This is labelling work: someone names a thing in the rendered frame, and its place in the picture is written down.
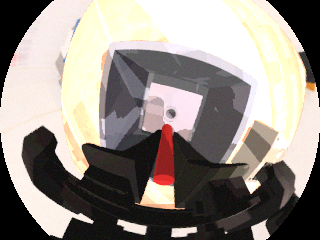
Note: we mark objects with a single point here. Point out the red peg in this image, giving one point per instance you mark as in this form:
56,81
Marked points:
164,168

